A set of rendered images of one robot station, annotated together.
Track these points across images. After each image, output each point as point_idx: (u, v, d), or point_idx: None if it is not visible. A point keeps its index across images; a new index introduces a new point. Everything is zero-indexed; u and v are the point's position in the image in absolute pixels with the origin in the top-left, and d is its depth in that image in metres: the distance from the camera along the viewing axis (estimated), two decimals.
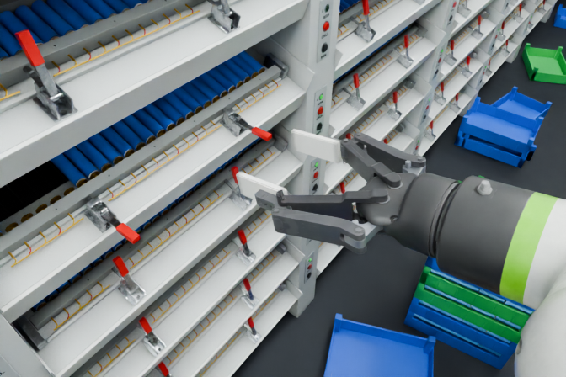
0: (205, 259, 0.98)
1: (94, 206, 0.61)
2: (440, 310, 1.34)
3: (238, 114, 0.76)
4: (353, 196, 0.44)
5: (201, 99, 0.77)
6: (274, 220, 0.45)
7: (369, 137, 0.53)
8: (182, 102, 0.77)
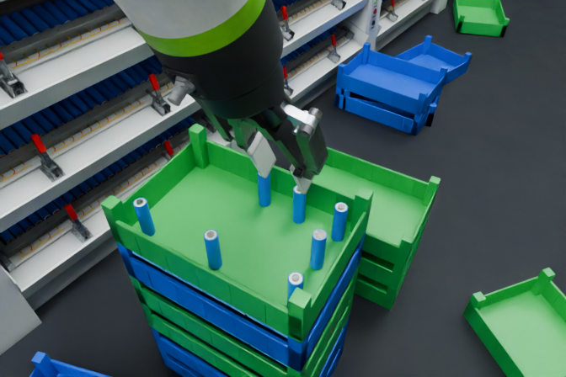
0: None
1: None
2: None
3: None
4: None
5: None
6: (228, 125, 0.51)
7: (324, 147, 0.46)
8: None
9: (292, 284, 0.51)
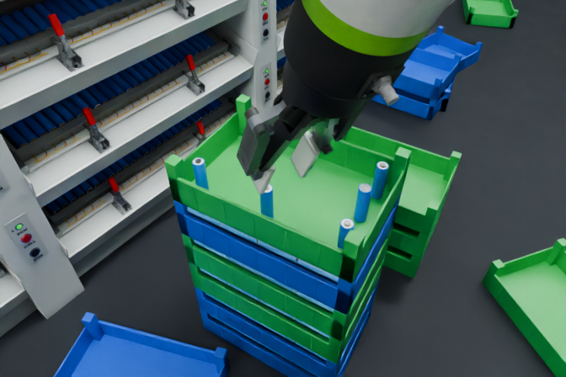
0: None
1: None
2: None
3: None
4: None
5: None
6: (239, 161, 0.47)
7: None
8: None
9: (344, 228, 0.57)
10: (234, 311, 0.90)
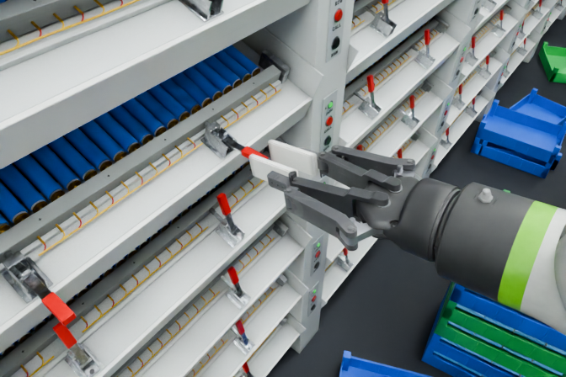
0: (188, 303, 0.80)
1: (14, 267, 0.43)
2: (465, 348, 1.16)
3: (225, 130, 0.57)
4: (355, 193, 0.45)
5: (176, 110, 0.59)
6: (287, 199, 0.48)
7: (348, 148, 0.52)
8: (151, 113, 0.59)
9: None
10: None
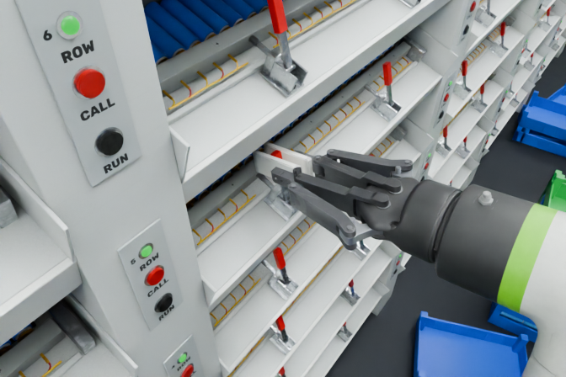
0: None
1: (267, 185, 0.57)
2: None
3: None
4: (356, 193, 0.45)
5: None
6: (291, 195, 0.48)
7: (344, 151, 0.52)
8: None
9: None
10: None
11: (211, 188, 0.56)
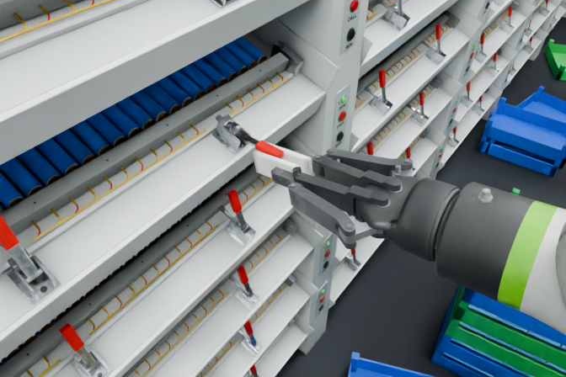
0: (196, 304, 0.78)
1: (8, 253, 0.41)
2: (476, 350, 1.14)
3: (238, 124, 0.55)
4: (355, 192, 0.45)
5: (179, 96, 0.57)
6: (291, 195, 0.48)
7: (344, 151, 0.52)
8: (152, 98, 0.57)
9: None
10: None
11: None
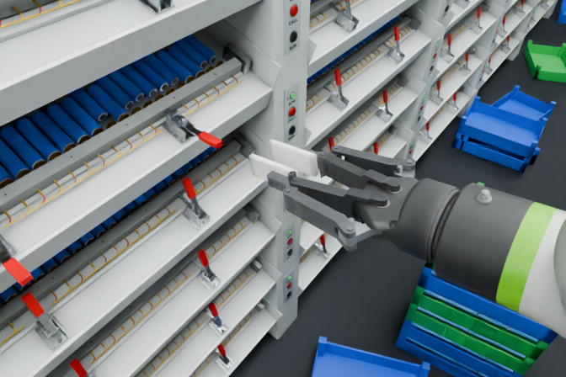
0: (159, 284, 0.84)
1: None
2: (435, 333, 1.20)
3: (184, 117, 0.62)
4: (354, 193, 0.45)
5: (132, 92, 0.64)
6: (286, 199, 0.48)
7: (348, 149, 0.52)
8: (110, 96, 0.63)
9: None
10: None
11: None
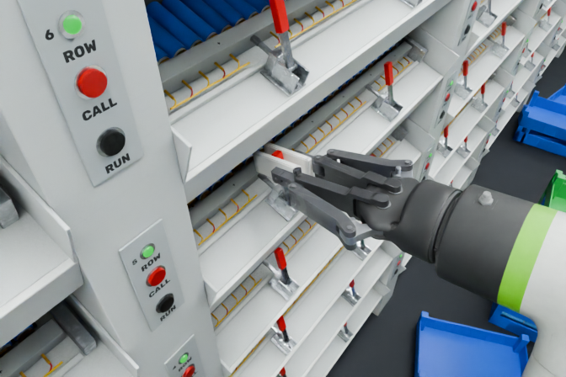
0: None
1: (268, 185, 0.57)
2: None
3: None
4: (356, 193, 0.45)
5: None
6: (291, 195, 0.48)
7: (344, 151, 0.52)
8: None
9: None
10: None
11: (212, 188, 0.56)
